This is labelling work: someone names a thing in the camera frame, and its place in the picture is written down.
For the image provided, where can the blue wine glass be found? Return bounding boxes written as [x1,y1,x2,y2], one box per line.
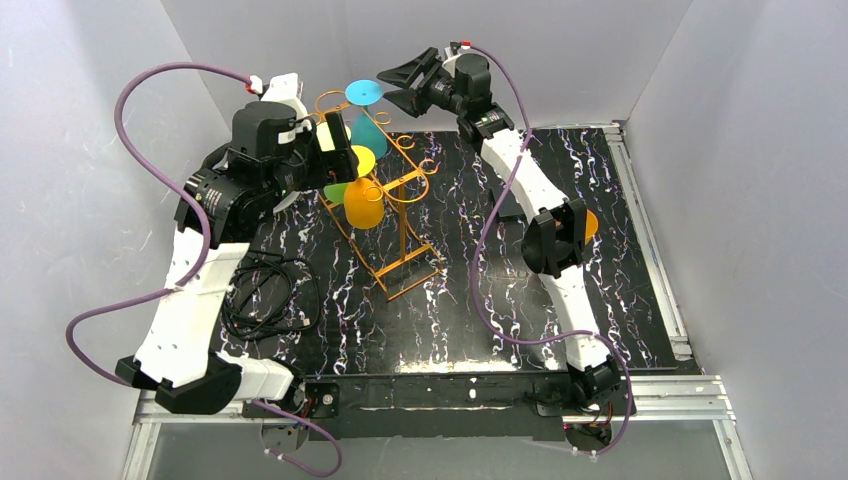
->
[345,79,388,159]

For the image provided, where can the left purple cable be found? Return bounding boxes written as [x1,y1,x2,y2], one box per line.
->
[64,62,344,480]

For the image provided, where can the orange wine glass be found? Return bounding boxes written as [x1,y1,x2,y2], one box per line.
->
[343,145,385,230]
[555,210,599,247]

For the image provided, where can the black coiled cable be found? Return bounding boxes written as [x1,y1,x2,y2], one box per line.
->
[219,250,322,344]

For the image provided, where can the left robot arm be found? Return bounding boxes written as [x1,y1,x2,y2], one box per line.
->
[115,101,358,414]

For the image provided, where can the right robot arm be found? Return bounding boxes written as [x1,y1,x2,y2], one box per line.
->
[377,42,625,408]

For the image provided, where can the gold wire wine glass rack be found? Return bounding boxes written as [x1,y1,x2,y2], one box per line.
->
[312,90,443,301]

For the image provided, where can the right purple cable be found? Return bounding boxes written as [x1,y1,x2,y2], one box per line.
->
[467,43,635,457]

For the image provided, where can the purple cable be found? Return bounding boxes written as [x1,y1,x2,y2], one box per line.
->
[64,62,344,480]
[467,43,635,457]

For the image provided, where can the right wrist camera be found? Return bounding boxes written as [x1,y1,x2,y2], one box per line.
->
[442,42,469,77]

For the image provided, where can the black flat box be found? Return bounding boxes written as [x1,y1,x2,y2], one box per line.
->
[488,185,526,223]

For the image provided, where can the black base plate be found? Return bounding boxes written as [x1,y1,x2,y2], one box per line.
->
[277,371,628,440]

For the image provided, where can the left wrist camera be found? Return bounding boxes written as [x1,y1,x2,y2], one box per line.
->
[260,72,308,119]

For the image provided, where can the green wine glass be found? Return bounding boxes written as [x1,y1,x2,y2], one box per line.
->
[323,183,349,204]

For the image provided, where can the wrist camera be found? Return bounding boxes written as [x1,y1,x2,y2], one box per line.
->
[260,72,308,119]
[442,42,469,77]

